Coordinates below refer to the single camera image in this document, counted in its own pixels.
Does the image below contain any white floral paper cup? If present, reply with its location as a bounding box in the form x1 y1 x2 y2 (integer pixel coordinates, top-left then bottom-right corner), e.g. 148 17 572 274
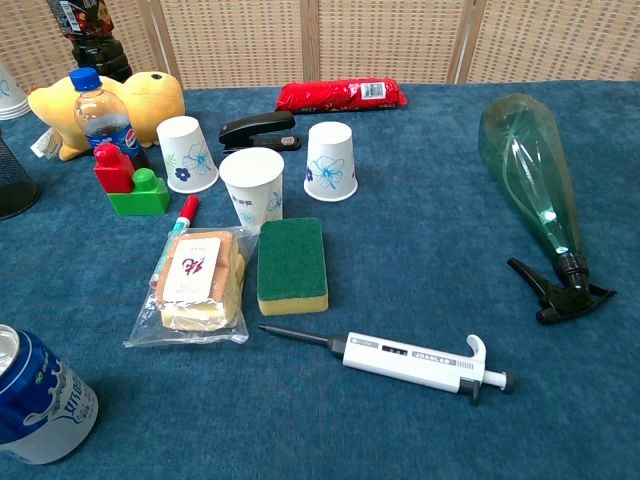
218 146 285 235
156 115 220 195
303 121 359 203

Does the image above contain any red toy block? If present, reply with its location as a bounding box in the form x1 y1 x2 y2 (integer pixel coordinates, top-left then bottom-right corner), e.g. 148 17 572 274
93 143 136 195

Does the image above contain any green glass flask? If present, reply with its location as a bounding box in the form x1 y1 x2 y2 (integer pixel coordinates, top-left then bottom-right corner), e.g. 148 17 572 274
478 93 618 327

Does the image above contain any red snack package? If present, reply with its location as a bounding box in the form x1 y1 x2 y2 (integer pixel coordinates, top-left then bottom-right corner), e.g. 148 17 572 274
274 77 409 114

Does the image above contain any red-capped marker pen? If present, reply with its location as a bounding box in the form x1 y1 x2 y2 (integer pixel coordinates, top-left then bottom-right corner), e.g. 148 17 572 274
168 194 201 240

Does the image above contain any green toy block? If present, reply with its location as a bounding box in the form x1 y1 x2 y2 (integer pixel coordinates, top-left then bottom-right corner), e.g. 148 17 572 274
107 167 172 217

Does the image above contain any white lab pipette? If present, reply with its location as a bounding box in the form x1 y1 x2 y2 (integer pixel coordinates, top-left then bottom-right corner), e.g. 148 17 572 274
257 323 516 406

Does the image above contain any dark tea bottle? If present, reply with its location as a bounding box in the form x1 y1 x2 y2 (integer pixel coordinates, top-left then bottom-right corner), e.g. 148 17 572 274
46 0 134 84

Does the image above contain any black mesh pen holder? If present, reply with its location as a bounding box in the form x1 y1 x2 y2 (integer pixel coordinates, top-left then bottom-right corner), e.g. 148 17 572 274
0 130 42 222

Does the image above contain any woven folding screen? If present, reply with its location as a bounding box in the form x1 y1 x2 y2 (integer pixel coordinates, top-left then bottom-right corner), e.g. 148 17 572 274
0 0 640 91

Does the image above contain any blue table cloth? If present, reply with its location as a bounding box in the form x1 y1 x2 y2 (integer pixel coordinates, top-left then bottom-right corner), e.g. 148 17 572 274
0 79 640 480

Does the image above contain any yellow plush toy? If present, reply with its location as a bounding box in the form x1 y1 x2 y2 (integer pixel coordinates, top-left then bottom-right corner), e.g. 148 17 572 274
27 71 187 162

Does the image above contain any black stapler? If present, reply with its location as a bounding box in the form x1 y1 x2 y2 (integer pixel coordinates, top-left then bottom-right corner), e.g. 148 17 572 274
218 110 303 154

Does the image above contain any small Pepsi bottle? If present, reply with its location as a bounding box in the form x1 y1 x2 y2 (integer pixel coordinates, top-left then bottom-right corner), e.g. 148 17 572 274
69 67 151 171

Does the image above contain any white paper cup far left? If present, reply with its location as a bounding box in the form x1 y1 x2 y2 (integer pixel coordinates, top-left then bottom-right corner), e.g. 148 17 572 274
0 62 30 121

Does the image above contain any green and yellow sponge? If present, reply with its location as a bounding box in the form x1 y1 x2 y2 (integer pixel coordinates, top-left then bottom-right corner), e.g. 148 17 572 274
256 217 330 317

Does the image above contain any blue and white can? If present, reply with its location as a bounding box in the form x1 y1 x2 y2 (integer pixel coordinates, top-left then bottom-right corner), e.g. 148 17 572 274
0 323 100 466

